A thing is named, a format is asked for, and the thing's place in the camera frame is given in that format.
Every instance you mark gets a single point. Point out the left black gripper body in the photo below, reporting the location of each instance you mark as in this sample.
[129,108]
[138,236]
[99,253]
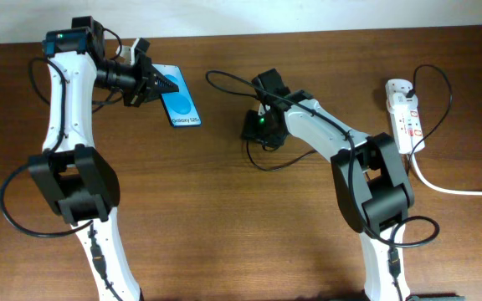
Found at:
[134,96]

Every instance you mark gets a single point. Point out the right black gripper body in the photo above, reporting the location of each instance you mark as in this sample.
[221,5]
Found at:
[250,130]

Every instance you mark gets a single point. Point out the blue Galaxy smartphone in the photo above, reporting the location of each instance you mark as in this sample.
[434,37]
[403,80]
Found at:
[179,106]

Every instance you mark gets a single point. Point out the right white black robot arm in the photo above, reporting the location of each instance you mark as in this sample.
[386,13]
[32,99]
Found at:
[372,189]

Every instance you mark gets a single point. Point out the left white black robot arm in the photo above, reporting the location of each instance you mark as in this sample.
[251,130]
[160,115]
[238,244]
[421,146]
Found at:
[75,180]

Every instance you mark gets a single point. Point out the white USB charger adapter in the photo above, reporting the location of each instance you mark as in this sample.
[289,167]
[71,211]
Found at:
[397,91]

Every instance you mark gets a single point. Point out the white power strip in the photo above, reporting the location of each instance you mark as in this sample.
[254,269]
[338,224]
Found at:
[406,126]

